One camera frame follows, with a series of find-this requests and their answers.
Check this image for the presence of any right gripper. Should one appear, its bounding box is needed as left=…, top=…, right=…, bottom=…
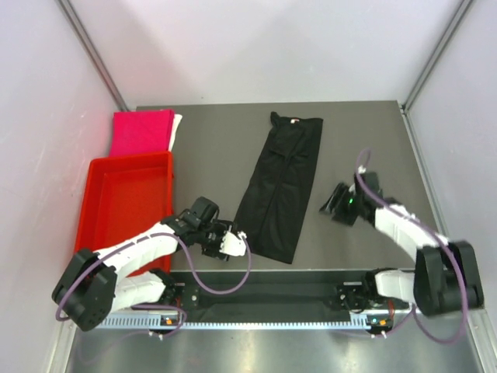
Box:
left=320, top=182, right=364, bottom=226

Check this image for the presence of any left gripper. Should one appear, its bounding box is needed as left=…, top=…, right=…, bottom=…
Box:
left=196, top=219, right=237, bottom=260

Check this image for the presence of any black t-shirt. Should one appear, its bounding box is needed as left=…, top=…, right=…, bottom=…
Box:
left=235, top=112, right=324, bottom=264

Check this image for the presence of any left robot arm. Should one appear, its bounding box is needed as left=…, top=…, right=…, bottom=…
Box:
left=51, top=197, right=248, bottom=331

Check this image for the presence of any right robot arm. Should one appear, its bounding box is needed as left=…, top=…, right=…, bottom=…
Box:
left=320, top=170, right=485, bottom=316

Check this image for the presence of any red plastic bin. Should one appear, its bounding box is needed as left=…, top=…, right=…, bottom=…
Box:
left=73, top=151, right=176, bottom=279

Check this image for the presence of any folded white t-shirt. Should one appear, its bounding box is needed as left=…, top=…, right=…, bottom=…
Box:
left=168, top=113, right=182, bottom=152

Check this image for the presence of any folded pink t-shirt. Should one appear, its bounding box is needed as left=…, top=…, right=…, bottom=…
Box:
left=109, top=110, right=176, bottom=157

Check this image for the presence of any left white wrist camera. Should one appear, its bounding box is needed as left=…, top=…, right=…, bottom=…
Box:
left=219, top=232, right=247, bottom=261

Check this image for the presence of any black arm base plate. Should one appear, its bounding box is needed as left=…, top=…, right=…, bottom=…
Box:
left=130, top=270, right=405, bottom=322

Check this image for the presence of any grey slotted cable duct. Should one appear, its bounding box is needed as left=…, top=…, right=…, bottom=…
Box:
left=96, top=312, right=389, bottom=331

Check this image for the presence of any right corner aluminium post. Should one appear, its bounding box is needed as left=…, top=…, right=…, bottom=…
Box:
left=400, top=0, right=475, bottom=115

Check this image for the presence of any corner aluminium post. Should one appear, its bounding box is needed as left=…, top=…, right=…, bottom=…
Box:
left=55, top=0, right=129, bottom=111
left=400, top=0, right=475, bottom=115

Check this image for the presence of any left corner aluminium post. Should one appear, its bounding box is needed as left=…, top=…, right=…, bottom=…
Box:
left=55, top=0, right=129, bottom=111

